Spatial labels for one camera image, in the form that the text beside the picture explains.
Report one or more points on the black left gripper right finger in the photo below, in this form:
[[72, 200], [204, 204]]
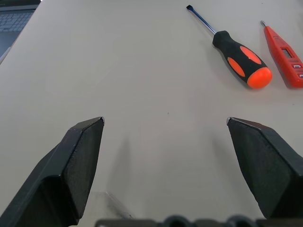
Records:
[[267, 170]]

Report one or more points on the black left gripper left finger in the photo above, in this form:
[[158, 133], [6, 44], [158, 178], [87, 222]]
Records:
[[59, 179]]

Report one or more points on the red voltage tester pen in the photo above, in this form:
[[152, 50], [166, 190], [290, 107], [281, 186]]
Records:
[[281, 52]]

